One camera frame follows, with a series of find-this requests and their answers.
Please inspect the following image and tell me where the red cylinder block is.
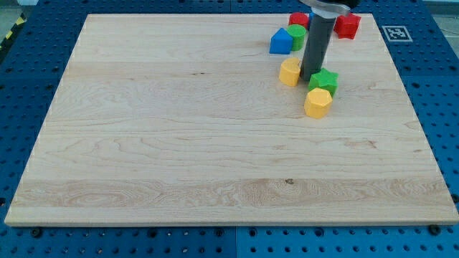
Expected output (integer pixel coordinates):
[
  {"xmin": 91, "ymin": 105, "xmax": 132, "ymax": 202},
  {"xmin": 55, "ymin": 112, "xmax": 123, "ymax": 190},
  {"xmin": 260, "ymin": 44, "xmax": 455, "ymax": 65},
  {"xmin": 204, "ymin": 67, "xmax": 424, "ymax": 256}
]
[{"xmin": 288, "ymin": 12, "xmax": 309, "ymax": 29}]

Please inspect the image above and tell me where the blue block behind tool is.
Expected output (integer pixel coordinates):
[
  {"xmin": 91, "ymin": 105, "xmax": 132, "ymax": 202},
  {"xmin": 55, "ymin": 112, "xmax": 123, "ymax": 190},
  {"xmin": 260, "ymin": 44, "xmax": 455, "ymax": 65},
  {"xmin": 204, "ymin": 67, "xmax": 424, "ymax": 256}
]
[{"xmin": 308, "ymin": 12, "xmax": 315, "ymax": 30}]

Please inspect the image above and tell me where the yellow hexagon block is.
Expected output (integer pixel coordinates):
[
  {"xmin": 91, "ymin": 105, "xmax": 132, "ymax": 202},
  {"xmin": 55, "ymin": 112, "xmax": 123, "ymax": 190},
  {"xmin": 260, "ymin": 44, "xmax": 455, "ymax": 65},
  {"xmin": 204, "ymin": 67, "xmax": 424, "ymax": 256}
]
[{"xmin": 304, "ymin": 87, "xmax": 333, "ymax": 119}]

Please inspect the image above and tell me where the green cylinder block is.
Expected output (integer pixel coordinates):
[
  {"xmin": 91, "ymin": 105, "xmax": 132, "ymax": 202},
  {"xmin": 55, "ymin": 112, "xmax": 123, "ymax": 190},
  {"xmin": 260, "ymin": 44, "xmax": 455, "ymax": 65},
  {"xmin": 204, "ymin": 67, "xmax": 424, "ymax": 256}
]
[{"xmin": 287, "ymin": 24, "xmax": 307, "ymax": 51}]

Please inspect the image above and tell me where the green star block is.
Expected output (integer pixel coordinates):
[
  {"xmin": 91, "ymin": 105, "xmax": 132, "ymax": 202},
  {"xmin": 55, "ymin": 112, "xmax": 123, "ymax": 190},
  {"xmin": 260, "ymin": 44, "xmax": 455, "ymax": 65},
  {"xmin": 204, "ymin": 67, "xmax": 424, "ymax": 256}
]
[{"xmin": 308, "ymin": 68, "xmax": 339, "ymax": 97}]

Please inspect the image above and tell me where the red star block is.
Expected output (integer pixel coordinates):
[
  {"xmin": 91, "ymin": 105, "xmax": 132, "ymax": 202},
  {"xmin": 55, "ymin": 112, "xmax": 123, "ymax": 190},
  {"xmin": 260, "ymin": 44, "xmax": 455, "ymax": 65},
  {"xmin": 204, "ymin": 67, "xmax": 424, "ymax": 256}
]
[{"xmin": 333, "ymin": 14, "xmax": 361, "ymax": 39}]

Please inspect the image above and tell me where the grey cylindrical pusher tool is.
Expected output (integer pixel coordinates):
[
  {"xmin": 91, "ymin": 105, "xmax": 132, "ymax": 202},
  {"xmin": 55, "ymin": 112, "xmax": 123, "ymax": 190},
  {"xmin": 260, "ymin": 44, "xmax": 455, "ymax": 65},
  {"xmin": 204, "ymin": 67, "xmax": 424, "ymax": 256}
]
[{"xmin": 301, "ymin": 14, "xmax": 336, "ymax": 82}]

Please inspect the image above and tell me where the blue triangle block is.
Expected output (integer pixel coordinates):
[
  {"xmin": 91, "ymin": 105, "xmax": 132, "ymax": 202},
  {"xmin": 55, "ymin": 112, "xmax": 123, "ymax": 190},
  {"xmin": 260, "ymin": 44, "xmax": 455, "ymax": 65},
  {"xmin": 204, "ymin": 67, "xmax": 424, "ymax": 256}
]
[{"xmin": 269, "ymin": 28, "xmax": 293, "ymax": 54}]

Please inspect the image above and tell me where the white fiducial marker tag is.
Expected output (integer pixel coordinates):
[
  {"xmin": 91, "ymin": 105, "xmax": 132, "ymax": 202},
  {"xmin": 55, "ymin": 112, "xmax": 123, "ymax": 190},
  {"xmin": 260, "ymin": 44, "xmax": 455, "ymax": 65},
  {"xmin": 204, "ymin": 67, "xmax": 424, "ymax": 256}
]
[{"xmin": 382, "ymin": 25, "xmax": 412, "ymax": 42}]

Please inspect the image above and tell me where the yellow heart block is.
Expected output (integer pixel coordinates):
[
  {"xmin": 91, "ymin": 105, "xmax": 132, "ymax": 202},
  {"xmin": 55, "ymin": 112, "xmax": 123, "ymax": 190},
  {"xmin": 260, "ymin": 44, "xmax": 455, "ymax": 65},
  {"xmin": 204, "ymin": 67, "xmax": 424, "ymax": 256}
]
[{"xmin": 278, "ymin": 57, "xmax": 301, "ymax": 87}]

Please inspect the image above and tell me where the wooden board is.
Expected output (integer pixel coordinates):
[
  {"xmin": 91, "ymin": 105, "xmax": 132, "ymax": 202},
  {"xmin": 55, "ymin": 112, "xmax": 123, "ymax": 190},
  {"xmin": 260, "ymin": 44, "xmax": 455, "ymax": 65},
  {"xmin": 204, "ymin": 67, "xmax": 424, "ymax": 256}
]
[{"xmin": 5, "ymin": 14, "xmax": 458, "ymax": 226}]

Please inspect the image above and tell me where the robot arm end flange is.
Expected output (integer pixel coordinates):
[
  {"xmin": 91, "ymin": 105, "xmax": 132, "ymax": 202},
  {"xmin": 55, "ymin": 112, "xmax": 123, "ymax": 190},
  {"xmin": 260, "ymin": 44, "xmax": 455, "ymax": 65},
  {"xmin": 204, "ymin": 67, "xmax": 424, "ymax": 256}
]
[{"xmin": 299, "ymin": 0, "xmax": 361, "ymax": 19}]

